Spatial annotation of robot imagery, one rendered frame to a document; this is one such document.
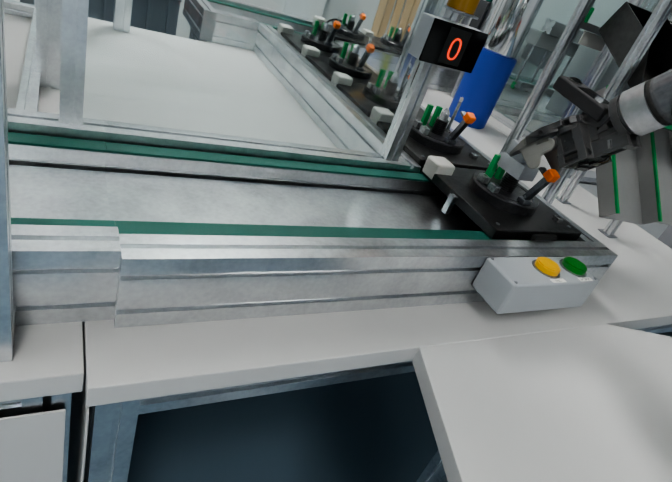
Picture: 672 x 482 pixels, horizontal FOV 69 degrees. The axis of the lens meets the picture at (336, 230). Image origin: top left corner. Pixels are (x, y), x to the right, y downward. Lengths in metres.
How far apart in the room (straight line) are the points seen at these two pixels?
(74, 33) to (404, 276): 0.56
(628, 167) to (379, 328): 0.75
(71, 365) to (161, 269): 0.13
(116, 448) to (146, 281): 0.21
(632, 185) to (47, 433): 1.15
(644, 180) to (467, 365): 0.69
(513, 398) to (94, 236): 0.57
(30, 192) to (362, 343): 0.47
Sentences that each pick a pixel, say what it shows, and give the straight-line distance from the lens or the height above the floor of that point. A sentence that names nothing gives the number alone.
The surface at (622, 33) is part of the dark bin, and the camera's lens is 1.25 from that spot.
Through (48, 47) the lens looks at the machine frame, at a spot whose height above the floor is 0.94.
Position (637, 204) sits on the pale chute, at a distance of 1.25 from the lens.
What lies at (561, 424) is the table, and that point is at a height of 0.86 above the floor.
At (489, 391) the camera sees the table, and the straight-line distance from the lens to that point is 0.73.
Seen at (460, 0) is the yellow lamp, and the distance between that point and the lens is 0.91.
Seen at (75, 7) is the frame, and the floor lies 1.12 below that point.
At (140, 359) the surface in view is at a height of 0.86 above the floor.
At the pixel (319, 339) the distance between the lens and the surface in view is 0.66.
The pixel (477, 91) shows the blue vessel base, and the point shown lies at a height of 0.99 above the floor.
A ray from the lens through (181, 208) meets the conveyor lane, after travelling 0.73.
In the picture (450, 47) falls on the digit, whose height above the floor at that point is 1.20.
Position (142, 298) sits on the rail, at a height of 0.90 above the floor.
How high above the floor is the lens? 1.30
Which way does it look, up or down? 30 degrees down
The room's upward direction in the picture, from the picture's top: 20 degrees clockwise
